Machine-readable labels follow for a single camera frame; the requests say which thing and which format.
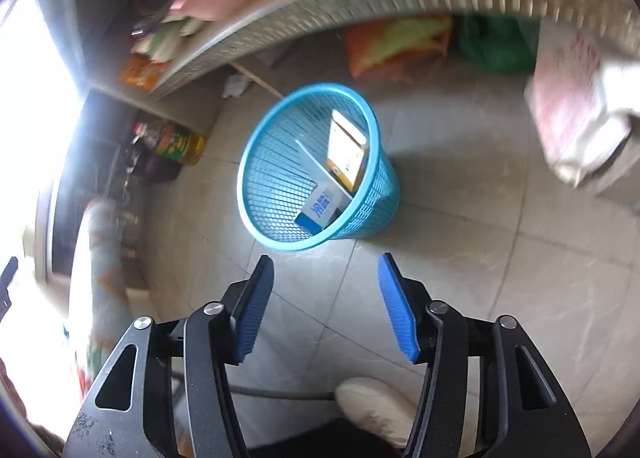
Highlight person's white shoe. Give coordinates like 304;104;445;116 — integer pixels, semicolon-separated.
334;377;418;449

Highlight cooking oil bottle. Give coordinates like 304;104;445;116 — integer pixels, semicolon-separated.
134;122;207;166

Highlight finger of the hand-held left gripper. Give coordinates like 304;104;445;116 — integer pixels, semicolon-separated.
0;257;20;321

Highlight long blue white toothpaste box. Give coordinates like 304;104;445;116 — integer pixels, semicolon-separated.
294;138;353;233

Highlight blue mesh basket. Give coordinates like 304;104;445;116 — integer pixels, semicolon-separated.
237;82;401;253

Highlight wooden shelf leg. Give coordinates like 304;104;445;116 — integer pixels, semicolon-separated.
231;62;285;99

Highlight crumpled white plastic bag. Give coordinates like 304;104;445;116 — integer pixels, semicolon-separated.
222;74;253;99

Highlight orange food packets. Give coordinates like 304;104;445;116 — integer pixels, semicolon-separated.
121;55;171;91

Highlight small white yellow box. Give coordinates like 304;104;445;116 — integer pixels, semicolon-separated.
325;109;368;190

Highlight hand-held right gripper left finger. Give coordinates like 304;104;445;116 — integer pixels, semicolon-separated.
64;254;276;458

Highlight perforated metal shelf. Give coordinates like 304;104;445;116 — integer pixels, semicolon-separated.
150;0;640;98

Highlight white pink sack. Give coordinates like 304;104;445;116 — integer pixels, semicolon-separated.
525;20;640;189

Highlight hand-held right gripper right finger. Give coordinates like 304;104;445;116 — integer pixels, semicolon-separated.
377;252;591;458

